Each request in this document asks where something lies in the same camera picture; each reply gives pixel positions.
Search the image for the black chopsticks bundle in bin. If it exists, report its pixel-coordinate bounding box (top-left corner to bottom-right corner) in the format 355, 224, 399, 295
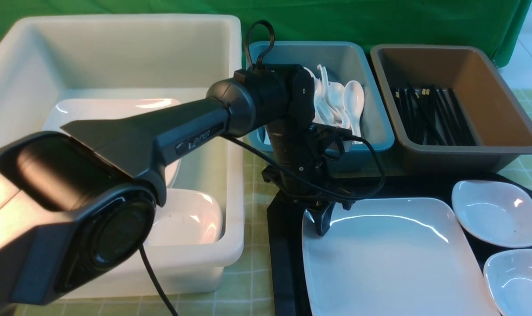
391, 84, 478, 146

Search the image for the green checkered tablecloth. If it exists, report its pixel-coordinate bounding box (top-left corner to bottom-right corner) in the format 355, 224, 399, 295
11, 88, 532, 316

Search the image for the top white square plate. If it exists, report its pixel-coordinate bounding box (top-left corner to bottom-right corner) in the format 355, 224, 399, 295
42, 98, 183, 189

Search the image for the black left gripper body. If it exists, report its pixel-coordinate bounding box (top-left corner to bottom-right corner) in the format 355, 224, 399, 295
261, 121, 354, 211

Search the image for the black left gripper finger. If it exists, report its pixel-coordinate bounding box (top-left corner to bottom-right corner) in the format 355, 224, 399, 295
312, 202, 336, 237

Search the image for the white bowl tray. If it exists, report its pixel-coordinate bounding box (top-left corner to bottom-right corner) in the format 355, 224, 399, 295
483, 249, 532, 316
451, 180, 532, 248

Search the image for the teal plastic bin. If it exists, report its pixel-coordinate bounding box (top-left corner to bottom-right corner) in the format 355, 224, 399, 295
248, 41, 395, 176

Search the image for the brown plastic bin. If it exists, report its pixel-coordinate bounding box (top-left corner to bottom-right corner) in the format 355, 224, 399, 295
370, 44, 532, 174

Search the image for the large white plastic tub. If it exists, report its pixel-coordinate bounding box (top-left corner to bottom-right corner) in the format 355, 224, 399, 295
0, 14, 245, 294

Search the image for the white spoon rightmost in bin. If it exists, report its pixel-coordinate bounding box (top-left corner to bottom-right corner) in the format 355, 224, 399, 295
343, 80, 365, 137

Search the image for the white rectangular rice plate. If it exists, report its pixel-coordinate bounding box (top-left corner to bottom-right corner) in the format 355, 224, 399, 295
302, 197, 499, 316

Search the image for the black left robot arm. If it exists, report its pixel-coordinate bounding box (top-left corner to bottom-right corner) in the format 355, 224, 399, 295
0, 62, 352, 316

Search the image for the green backdrop cloth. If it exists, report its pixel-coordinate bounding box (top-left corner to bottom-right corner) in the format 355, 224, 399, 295
0, 0, 531, 67

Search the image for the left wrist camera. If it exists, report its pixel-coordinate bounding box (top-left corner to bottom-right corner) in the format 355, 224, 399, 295
311, 122, 353, 154

